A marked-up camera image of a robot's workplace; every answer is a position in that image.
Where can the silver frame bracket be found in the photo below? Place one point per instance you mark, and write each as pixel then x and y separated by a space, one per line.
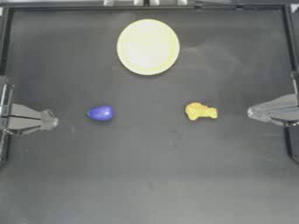
pixel 137 2
pixel 108 2
pixel 181 2

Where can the yellow plate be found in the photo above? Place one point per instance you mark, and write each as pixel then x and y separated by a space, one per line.
pixel 147 46

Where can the yellow toy fried chicken piece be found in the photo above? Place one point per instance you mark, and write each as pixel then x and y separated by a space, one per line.
pixel 199 111

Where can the purple toy eggplant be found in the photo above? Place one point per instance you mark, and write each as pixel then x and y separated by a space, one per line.
pixel 100 113

